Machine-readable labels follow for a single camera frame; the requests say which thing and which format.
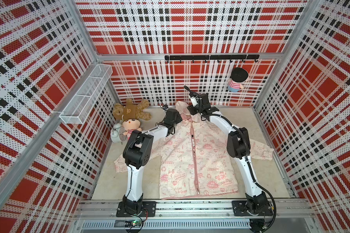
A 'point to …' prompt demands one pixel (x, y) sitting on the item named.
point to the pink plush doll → (131, 124)
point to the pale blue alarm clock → (116, 133)
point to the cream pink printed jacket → (191, 159)
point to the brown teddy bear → (131, 111)
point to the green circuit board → (133, 224)
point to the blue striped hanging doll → (238, 74)
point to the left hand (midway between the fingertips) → (178, 114)
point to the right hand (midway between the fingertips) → (192, 104)
